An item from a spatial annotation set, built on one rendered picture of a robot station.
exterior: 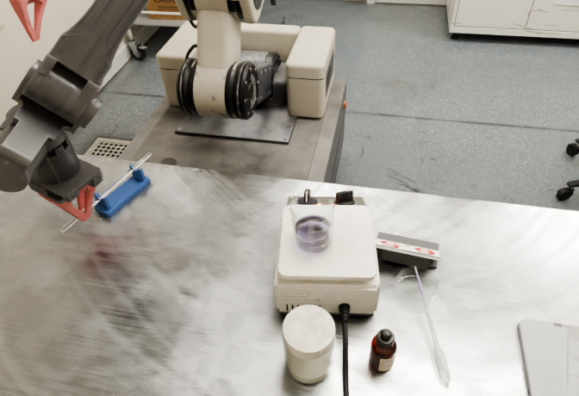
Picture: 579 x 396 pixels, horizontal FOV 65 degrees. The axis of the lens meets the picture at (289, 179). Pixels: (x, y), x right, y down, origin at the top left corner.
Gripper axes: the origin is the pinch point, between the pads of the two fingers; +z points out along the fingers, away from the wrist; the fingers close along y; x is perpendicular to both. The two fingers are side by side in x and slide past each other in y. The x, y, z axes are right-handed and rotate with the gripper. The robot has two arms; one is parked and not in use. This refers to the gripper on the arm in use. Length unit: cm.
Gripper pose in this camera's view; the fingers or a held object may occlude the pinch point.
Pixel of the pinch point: (83, 213)
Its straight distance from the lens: 79.1
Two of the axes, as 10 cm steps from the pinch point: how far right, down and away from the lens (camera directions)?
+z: 0.5, 7.3, 6.8
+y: 8.6, 3.2, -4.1
